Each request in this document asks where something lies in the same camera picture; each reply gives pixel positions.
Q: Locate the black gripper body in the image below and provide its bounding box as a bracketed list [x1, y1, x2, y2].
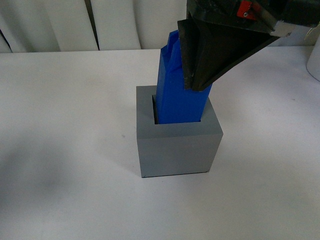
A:
[186, 0, 320, 37]

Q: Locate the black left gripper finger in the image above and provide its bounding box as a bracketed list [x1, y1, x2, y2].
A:
[177, 19, 278, 92]

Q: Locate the blue plastic part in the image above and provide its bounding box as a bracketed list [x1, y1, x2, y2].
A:
[155, 30, 212, 124]

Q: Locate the gray cube base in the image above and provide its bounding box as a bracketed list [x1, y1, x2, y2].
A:
[136, 85, 223, 178]

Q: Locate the white plant pot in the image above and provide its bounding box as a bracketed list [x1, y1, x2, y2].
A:
[306, 36, 320, 82]

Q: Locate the gray curtain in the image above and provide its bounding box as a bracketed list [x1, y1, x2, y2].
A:
[0, 0, 320, 54]

